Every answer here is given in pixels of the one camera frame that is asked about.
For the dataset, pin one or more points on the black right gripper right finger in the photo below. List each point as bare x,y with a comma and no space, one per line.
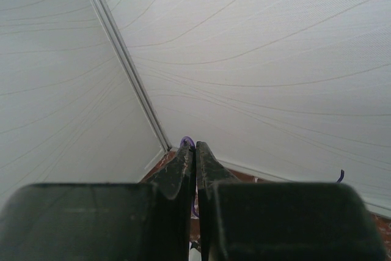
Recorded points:
280,220

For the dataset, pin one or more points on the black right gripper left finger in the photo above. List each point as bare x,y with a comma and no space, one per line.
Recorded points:
103,221

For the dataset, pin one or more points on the aluminium corner post left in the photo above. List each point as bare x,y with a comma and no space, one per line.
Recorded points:
108,23

